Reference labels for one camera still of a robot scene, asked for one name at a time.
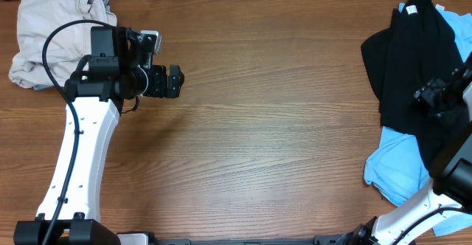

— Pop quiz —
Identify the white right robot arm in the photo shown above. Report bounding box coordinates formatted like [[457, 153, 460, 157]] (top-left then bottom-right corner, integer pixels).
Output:
[[345, 58, 471, 245]]

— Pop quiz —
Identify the beige crumpled garment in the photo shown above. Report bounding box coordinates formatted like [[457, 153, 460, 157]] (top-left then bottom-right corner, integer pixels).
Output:
[[8, 0, 117, 90]]

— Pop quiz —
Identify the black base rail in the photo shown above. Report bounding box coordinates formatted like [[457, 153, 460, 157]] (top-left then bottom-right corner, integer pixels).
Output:
[[117, 231, 373, 245]]

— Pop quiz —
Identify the black t-shirt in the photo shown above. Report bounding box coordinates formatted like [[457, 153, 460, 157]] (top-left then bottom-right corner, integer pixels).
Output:
[[361, 0, 469, 167]]

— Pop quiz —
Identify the light blue t-shirt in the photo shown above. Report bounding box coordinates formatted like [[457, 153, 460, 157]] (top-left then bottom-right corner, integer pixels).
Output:
[[363, 2, 472, 238]]

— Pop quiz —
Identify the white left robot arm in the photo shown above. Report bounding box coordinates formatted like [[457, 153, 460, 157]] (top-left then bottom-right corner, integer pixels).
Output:
[[13, 21, 184, 244]]

